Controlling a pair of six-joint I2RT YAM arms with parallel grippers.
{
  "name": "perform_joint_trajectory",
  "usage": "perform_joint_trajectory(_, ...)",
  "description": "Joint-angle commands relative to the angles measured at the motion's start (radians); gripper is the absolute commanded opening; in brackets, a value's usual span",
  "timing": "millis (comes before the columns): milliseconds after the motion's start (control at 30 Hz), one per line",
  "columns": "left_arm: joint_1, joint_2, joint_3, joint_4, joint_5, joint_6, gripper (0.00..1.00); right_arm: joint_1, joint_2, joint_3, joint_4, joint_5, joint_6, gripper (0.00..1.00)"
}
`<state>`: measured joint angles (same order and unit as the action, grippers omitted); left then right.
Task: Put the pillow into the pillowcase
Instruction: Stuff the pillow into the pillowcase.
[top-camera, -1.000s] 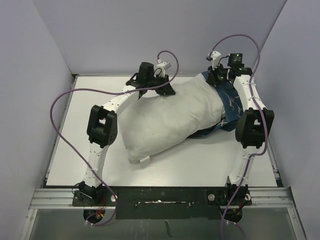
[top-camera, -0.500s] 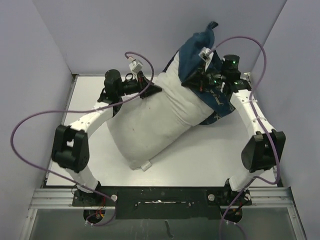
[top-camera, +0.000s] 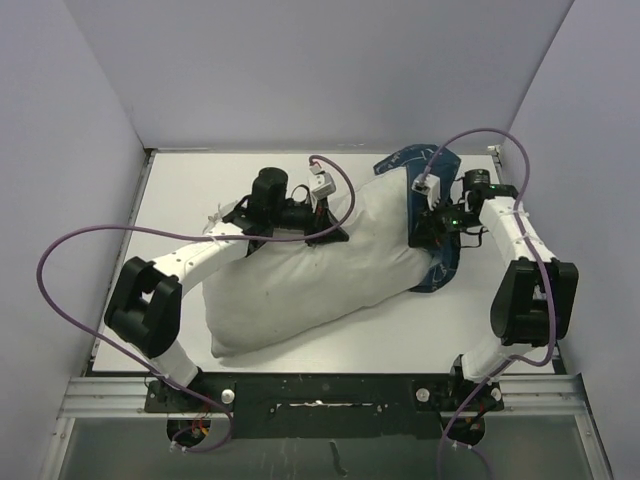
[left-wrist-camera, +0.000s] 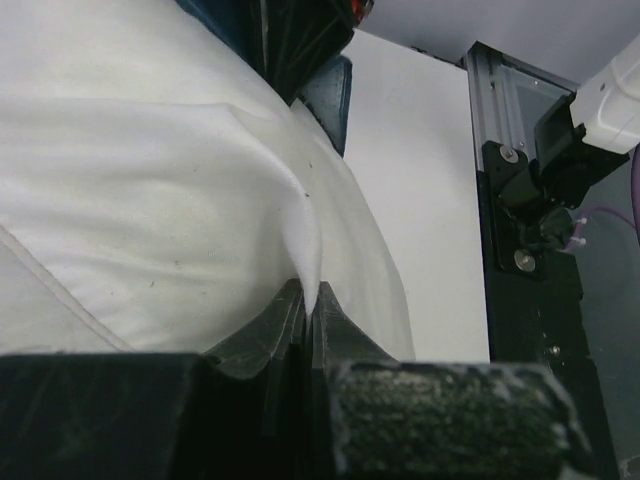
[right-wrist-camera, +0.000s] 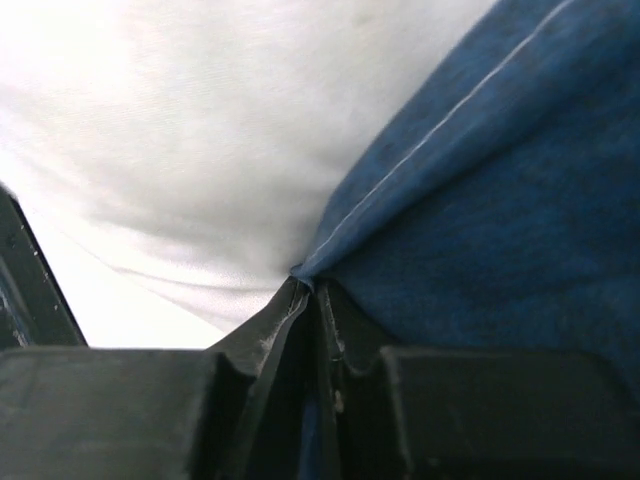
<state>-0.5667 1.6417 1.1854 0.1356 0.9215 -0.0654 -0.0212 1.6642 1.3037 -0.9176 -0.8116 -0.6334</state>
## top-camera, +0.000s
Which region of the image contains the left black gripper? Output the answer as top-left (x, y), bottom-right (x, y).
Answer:
top-left (269, 192), bottom-right (349, 247)

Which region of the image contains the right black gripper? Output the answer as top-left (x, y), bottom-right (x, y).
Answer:
top-left (408, 196), bottom-right (481, 248)

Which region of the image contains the dark blue embroidered pillowcase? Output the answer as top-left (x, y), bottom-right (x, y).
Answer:
top-left (373, 144), bottom-right (461, 294)

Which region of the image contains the white pillow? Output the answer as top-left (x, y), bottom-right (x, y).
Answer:
top-left (203, 169), bottom-right (433, 358)

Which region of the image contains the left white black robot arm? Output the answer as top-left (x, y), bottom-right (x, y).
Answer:
top-left (104, 158), bottom-right (349, 411)

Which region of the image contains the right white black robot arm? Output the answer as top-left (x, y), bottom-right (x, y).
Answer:
top-left (409, 169), bottom-right (579, 409)

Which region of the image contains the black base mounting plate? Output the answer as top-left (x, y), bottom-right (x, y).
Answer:
top-left (144, 373), bottom-right (504, 444)

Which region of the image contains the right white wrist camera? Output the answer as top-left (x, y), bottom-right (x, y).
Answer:
top-left (411, 173), bottom-right (441, 210)

